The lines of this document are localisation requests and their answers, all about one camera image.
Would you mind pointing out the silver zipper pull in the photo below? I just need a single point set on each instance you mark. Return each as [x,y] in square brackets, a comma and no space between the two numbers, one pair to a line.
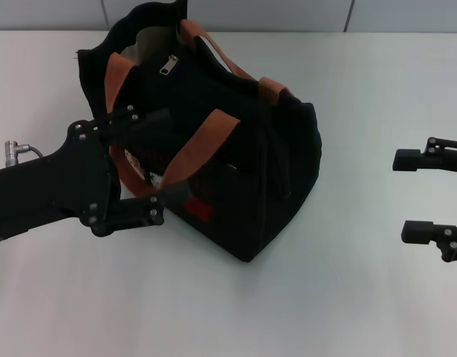
[167,64]

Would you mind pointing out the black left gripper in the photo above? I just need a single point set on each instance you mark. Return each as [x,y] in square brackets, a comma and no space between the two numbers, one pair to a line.
[57,182]

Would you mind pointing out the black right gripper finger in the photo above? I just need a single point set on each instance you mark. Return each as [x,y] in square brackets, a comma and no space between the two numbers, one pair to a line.
[417,158]
[432,234]

